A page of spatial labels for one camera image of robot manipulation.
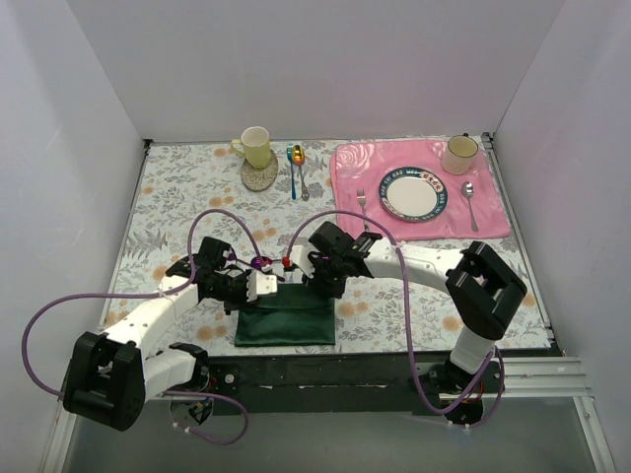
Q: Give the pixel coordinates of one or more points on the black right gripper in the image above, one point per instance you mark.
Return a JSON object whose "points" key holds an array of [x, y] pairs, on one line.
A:
{"points": [[316, 268]]}

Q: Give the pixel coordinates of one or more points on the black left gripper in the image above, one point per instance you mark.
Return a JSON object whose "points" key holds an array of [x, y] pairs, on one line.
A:
{"points": [[242, 287]]}

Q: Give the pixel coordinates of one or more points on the purple spoon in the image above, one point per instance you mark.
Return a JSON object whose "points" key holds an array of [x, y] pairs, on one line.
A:
{"points": [[266, 265]]}

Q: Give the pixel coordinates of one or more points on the dark green cloth napkin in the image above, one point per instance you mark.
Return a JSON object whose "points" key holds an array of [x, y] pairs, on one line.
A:
{"points": [[294, 316]]}

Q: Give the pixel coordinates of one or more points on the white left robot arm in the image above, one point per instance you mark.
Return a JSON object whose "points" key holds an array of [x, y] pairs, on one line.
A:
{"points": [[112, 375]]}

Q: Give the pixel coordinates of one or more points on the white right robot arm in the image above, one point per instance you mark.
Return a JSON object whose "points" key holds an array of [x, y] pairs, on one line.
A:
{"points": [[484, 288]]}

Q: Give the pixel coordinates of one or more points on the silver fork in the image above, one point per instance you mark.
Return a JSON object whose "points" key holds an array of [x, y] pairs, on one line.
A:
{"points": [[361, 199]]}

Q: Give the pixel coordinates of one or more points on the white plate blue rim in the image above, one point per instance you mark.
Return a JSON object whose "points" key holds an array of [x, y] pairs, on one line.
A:
{"points": [[413, 194]]}

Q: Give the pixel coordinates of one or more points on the speckled round coaster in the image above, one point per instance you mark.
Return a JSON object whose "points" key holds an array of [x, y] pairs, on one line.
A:
{"points": [[257, 180]]}

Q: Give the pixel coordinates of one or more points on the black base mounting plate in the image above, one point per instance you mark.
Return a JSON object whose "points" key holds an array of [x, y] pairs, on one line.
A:
{"points": [[374, 383]]}

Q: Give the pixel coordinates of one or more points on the gold rainbow spoon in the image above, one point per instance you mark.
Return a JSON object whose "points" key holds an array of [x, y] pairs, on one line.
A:
{"points": [[299, 159]]}

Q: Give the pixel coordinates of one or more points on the yellow-green mug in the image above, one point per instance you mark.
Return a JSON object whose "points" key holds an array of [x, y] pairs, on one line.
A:
{"points": [[253, 146]]}

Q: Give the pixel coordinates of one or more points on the pink rose placemat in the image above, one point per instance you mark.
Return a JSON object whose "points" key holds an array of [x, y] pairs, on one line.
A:
{"points": [[363, 165]]}

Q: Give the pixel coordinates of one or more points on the silver spoon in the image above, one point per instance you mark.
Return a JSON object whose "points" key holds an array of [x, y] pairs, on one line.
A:
{"points": [[467, 191]]}

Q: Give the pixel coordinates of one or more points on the cream enamel mug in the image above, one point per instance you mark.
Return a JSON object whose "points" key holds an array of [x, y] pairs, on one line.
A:
{"points": [[460, 154]]}

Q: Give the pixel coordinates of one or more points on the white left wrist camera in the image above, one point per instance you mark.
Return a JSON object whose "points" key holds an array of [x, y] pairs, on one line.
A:
{"points": [[260, 285]]}

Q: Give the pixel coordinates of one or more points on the blue handled spoon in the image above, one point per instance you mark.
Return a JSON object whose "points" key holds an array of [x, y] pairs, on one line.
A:
{"points": [[290, 157]]}

